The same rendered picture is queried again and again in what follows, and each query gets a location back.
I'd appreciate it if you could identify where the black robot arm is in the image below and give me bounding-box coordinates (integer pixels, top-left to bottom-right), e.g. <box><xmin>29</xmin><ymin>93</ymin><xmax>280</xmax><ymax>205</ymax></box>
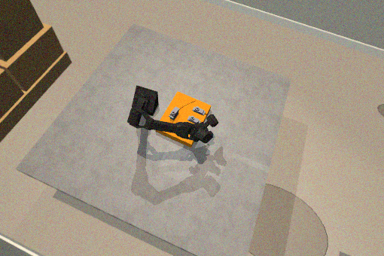
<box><xmin>127</xmin><ymin>91</ymin><xmax>214</xmax><ymax>144</ymax></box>

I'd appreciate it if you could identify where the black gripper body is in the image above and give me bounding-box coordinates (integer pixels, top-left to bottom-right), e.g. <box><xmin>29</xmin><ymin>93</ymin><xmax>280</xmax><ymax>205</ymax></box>
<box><xmin>194</xmin><ymin>114</ymin><xmax>218</xmax><ymax>142</ymax></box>

